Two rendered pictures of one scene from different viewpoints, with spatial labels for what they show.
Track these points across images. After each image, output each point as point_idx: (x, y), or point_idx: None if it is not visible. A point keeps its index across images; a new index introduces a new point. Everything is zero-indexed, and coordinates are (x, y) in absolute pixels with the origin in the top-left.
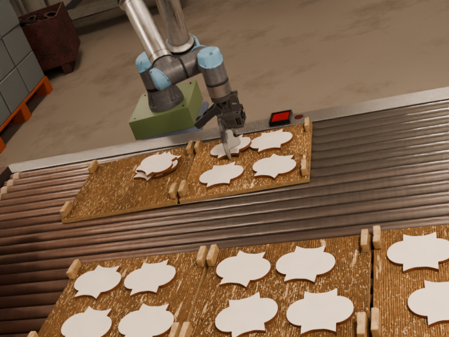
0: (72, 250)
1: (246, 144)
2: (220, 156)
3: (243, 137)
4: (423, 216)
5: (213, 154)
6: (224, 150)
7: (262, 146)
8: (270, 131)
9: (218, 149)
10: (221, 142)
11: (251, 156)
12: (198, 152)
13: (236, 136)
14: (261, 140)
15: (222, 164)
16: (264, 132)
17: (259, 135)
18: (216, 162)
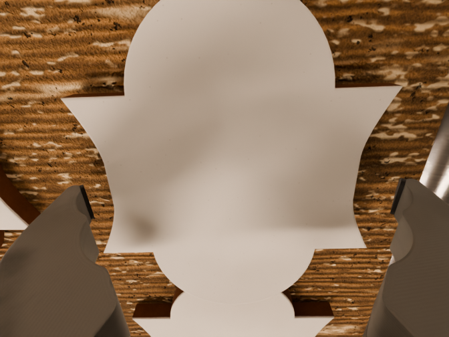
0: None
1: (198, 287)
2: (90, 119)
3: (307, 261)
4: None
5: (136, 35)
6: (43, 211)
7: (174, 331)
8: (348, 327)
9: (224, 70)
10: (403, 50)
11: (125, 277)
12: None
13: (419, 170)
14: (240, 323)
15: (34, 133)
16: (360, 307)
17: (339, 289)
18: (72, 73)
